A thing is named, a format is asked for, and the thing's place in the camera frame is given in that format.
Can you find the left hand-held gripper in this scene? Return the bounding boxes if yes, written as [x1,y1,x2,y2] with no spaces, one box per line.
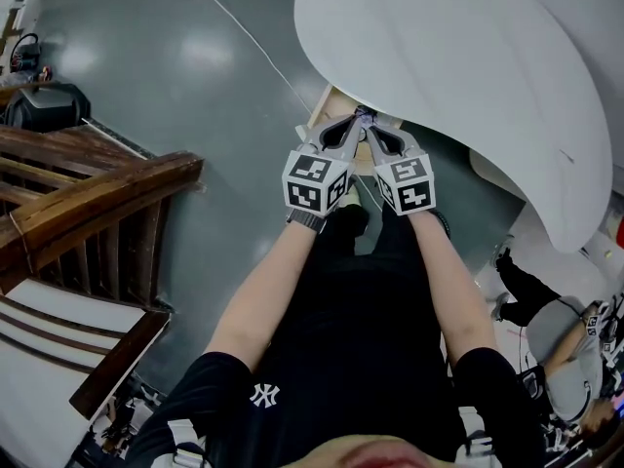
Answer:
[281,113,367,219]

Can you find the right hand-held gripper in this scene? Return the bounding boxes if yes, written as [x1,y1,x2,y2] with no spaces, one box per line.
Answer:
[364,114,438,217]

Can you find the person's left forearm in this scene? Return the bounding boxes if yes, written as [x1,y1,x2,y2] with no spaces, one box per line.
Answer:
[203,217,327,375]

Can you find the person's right forearm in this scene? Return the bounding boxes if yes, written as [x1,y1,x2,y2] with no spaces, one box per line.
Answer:
[408,210,499,375]

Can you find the white table top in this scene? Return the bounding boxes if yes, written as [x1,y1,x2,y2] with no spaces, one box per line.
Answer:
[293,0,614,255]

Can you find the person's white shoe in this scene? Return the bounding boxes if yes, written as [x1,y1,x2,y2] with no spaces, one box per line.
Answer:
[338,188,366,210]

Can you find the grey mesh wristwatch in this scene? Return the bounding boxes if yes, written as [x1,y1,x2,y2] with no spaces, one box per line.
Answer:
[286,209,328,235]

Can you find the person's black trousers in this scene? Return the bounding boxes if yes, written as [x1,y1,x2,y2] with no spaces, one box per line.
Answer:
[311,201,457,287]

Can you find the black wrist band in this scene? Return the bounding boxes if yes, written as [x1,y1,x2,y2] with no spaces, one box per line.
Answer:
[432,209,453,239]

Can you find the person's black t-shirt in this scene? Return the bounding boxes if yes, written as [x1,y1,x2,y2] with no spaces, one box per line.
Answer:
[121,260,548,468]

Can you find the black bag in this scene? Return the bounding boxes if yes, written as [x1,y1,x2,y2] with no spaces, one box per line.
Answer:
[3,82,93,135]

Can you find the person's face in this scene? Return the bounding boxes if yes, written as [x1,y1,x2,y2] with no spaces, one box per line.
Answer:
[286,433,470,468]

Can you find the white floor cable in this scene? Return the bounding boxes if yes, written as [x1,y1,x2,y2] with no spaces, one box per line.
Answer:
[181,0,314,115]

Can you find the dark wooden bed frame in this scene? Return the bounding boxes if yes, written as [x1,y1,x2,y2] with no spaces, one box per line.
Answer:
[0,123,206,421]

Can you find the black coiled cable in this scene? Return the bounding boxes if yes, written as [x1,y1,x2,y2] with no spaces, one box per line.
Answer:
[8,31,41,73]

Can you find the white backpack strap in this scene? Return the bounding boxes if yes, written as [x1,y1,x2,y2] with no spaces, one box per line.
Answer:
[165,417,212,468]

